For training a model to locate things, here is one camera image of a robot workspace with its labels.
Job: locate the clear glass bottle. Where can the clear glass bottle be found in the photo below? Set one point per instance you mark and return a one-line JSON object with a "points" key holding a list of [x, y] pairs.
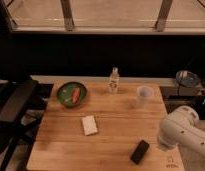
{"points": [[114, 80]]}

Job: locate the clear plastic cup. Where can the clear plastic cup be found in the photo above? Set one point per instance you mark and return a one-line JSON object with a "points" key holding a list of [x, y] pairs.
{"points": [[144, 95]]}

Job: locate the black office chair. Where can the black office chair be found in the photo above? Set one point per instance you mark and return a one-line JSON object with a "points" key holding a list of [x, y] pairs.
{"points": [[28, 95]]}

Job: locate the round grey dish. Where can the round grey dish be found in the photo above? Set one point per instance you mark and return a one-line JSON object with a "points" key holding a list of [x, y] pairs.
{"points": [[187, 78]]}

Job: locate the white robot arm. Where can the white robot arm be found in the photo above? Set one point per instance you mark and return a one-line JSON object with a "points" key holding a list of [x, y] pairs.
{"points": [[179, 127]]}

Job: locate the black eraser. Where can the black eraser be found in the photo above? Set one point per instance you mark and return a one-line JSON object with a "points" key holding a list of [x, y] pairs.
{"points": [[139, 151]]}

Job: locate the green bowl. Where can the green bowl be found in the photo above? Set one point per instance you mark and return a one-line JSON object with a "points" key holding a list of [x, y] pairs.
{"points": [[65, 92]]}

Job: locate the white sponge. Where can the white sponge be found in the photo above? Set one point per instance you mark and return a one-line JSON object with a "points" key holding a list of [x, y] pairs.
{"points": [[89, 125]]}

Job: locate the orange carrot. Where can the orange carrot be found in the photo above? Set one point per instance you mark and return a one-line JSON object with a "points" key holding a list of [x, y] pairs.
{"points": [[76, 94]]}

